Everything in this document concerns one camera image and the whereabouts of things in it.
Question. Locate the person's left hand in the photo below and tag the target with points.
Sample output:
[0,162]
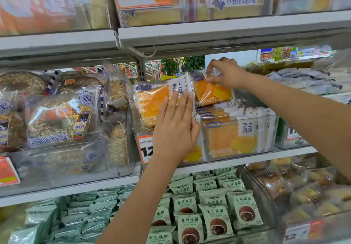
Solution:
[175,131]

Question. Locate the person's right hand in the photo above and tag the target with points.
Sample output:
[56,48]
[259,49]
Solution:
[231,73]

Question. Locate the person's left thumb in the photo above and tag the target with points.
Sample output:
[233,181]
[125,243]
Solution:
[196,131]

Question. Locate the person's left middle finger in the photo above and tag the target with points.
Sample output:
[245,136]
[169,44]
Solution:
[183,104]

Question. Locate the person's right thumb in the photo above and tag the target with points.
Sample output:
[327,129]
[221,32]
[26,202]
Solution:
[214,80]

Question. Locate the person's left little finger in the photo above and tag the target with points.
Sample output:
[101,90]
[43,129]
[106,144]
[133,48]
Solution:
[166,108]

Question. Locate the orange bread packet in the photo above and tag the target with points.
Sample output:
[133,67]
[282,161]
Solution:
[148,104]
[211,94]

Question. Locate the person's right forearm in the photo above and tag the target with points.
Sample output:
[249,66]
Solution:
[301,114]

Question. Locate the person's left forearm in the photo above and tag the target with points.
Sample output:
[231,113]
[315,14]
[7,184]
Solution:
[137,205]

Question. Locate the green leafy plants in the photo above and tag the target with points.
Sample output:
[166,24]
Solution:
[189,64]

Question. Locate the row of orange toast packs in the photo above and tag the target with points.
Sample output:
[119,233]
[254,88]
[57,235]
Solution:
[233,139]

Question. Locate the white metal shelf board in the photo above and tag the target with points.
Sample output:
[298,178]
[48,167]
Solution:
[233,28]
[54,42]
[68,187]
[219,164]

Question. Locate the stack of green chocolate snack packets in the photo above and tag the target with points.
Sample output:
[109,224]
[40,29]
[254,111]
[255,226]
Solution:
[214,208]

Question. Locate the colourful goods on distant shelf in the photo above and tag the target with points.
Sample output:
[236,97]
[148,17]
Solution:
[290,53]

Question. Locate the pile of white grey packets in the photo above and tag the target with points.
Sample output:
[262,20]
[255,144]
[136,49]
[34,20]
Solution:
[309,82]

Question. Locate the pile of nut bread bags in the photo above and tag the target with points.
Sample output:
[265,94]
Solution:
[54,117]

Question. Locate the pile of small bun packets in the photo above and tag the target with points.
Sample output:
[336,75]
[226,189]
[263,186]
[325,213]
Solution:
[301,189]

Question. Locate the pile of pale green packets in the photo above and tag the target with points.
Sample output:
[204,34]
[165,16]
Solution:
[82,216]

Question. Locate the grey shelf upright post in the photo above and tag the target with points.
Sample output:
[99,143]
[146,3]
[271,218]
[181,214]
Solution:
[141,69]

